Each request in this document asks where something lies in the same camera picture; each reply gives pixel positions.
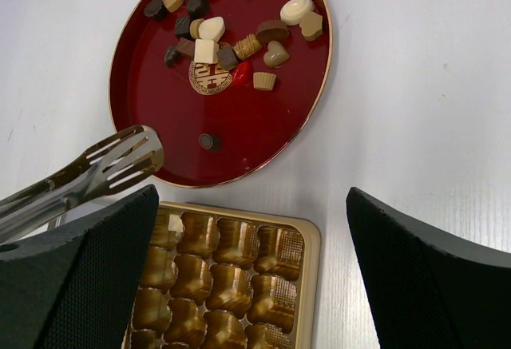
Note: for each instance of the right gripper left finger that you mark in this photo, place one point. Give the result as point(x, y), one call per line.
point(74, 286)

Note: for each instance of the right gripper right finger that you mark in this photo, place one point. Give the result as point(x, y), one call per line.
point(428, 288)

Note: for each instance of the silver metal tongs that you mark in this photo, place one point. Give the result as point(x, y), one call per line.
point(110, 166)

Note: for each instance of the tan round chocolate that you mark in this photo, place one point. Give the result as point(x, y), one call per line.
point(157, 160)

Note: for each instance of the dark leaf chocolate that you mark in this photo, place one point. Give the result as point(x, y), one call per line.
point(171, 56)

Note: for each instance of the gold chocolate box tray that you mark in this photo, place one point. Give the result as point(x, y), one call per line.
point(232, 279)

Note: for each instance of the dark round chocolate cup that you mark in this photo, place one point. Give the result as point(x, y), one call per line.
point(210, 142)

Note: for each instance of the tan cupcake chocolate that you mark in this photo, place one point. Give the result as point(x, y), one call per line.
point(264, 81)

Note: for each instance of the red heart chocolate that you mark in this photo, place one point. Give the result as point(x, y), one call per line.
point(242, 74)

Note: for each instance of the white square chocolate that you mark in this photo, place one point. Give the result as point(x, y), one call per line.
point(205, 51)

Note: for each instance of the beige heart chocolate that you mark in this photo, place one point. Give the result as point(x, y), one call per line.
point(275, 55)

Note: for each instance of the dark flower chocolate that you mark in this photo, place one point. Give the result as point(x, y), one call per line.
point(155, 10)

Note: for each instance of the striped gold log chocolate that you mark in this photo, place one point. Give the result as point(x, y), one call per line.
point(247, 46)

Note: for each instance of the white heart chocolate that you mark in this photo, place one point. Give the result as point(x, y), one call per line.
point(212, 29)

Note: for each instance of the beige square chocolate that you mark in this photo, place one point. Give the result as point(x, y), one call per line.
point(172, 5)

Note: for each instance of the brown round caramel chocolate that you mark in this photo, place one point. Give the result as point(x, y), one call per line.
point(272, 30)

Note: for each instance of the white swirl chocolate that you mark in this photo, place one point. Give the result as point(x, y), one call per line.
point(293, 11)

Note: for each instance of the red round plate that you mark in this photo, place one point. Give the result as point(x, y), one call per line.
point(184, 101)

